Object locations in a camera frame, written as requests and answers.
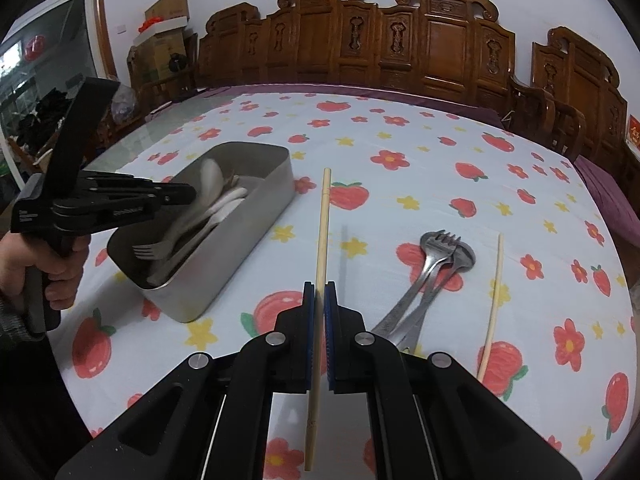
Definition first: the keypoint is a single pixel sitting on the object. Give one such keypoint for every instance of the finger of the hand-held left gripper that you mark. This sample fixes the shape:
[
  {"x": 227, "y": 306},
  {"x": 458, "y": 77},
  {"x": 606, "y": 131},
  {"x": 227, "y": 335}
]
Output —
[
  {"x": 175, "y": 194},
  {"x": 85, "y": 120}
]

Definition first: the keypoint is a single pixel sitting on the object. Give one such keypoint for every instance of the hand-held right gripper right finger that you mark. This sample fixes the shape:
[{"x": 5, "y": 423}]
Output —
[{"x": 335, "y": 350}]

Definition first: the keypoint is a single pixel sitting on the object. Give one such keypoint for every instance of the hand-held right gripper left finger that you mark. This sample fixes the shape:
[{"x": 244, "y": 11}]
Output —
[{"x": 300, "y": 350}]

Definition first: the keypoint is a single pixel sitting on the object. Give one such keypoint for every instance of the rectangular metal tray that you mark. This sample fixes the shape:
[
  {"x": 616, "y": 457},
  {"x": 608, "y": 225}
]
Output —
[{"x": 240, "y": 260}]

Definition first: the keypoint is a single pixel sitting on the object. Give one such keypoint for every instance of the light wooden chopstick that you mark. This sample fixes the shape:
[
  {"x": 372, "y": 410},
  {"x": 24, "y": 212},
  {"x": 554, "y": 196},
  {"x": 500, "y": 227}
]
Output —
[
  {"x": 495, "y": 285},
  {"x": 322, "y": 220}
]

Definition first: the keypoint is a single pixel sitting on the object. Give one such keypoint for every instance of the person's left hand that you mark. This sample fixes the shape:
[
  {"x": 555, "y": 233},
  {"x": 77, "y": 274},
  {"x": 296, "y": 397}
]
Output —
[{"x": 67, "y": 270}]

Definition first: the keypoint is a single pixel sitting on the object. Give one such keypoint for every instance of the pile of black clothes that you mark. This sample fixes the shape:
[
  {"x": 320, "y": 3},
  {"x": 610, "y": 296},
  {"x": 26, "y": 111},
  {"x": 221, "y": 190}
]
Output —
[{"x": 45, "y": 110}]

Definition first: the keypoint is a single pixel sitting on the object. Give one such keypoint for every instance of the crumpled plastic bag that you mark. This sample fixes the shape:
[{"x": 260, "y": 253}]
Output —
[{"x": 122, "y": 102}]

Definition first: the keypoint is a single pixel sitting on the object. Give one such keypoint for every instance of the red door decoration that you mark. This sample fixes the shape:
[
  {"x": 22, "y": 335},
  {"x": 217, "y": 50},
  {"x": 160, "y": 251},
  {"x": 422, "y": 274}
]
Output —
[{"x": 36, "y": 49}]

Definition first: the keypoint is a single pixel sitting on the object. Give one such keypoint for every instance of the large brown cardboard box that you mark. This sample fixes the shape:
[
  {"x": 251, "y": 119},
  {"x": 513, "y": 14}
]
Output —
[{"x": 155, "y": 55}]

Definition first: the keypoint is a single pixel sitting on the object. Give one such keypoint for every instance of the small black fan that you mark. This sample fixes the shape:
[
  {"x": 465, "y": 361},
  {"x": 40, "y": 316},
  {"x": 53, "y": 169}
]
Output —
[{"x": 176, "y": 62}]

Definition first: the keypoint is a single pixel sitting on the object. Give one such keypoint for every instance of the orange plastic item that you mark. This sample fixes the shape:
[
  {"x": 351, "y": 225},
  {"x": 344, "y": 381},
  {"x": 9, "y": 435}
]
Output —
[{"x": 150, "y": 25}]

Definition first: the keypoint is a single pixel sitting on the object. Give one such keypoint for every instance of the flat white box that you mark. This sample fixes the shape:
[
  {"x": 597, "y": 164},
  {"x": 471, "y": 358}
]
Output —
[{"x": 170, "y": 27}]

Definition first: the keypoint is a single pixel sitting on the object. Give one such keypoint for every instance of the small brown cardboard box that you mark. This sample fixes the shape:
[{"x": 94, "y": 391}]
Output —
[{"x": 167, "y": 7}]

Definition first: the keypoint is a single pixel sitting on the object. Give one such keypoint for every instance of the strawberry flower printed tablecloth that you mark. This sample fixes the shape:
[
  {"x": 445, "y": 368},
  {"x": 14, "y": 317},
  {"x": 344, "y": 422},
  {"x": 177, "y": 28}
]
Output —
[{"x": 400, "y": 170}]

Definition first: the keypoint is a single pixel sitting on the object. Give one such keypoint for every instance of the carved wooden sofa bench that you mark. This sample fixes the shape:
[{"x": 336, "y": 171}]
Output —
[{"x": 360, "y": 35}]

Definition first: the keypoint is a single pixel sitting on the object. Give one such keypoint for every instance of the long purple sofa cushion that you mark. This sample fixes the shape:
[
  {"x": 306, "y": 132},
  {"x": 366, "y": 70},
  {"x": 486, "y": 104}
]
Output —
[{"x": 450, "y": 102}]

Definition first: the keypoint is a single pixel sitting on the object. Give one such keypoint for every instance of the square purple armchair cushion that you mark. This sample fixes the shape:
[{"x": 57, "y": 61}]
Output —
[{"x": 610, "y": 195}]

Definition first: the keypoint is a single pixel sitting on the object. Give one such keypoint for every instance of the carved wooden armchair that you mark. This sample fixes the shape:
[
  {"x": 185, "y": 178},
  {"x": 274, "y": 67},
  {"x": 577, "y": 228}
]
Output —
[{"x": 585, "y": 90}]

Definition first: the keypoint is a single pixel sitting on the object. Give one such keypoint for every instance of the red gift box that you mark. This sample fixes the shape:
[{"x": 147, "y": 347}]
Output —
[{"x": 634, "y": 132}]

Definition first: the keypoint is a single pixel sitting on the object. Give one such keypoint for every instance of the glass door wooden frame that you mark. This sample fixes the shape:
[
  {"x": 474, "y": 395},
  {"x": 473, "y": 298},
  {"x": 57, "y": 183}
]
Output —
[{"x": 60, "y": 35}]

